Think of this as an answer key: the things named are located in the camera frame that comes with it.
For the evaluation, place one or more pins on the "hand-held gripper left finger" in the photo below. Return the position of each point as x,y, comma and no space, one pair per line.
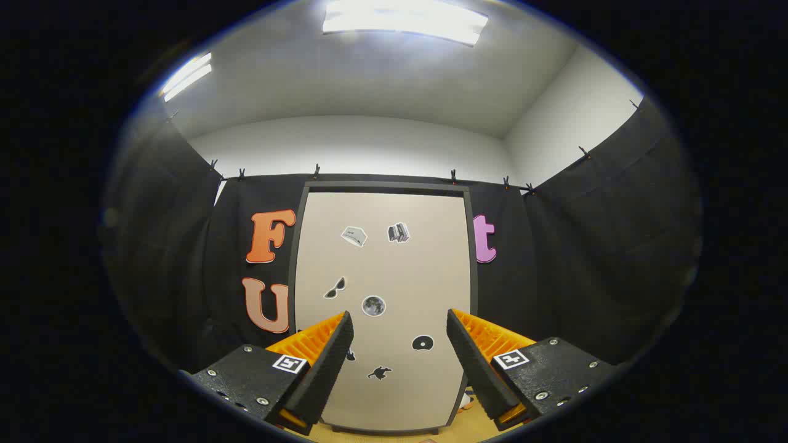
326,375

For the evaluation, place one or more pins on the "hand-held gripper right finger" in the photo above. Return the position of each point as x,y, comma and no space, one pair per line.
477,375

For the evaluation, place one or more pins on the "grey shoe cabinet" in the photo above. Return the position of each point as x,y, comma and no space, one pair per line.
473,246

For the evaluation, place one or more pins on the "black backdrop cloth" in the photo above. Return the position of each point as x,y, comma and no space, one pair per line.
585,258

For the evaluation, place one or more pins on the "row of black clips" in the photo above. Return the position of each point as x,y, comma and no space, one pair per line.
316,170

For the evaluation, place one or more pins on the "small ceiling light panel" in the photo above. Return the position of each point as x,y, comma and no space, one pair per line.
186,77

